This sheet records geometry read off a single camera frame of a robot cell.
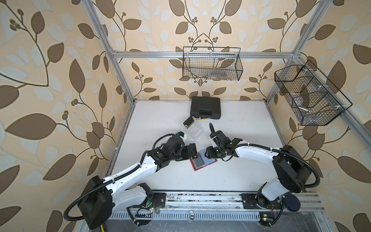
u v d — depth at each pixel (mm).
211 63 963
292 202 726
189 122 964
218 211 721
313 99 737
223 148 669
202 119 1083
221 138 705
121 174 461
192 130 988
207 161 882
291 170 440
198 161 877
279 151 480
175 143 608
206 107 1113
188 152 693
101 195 404
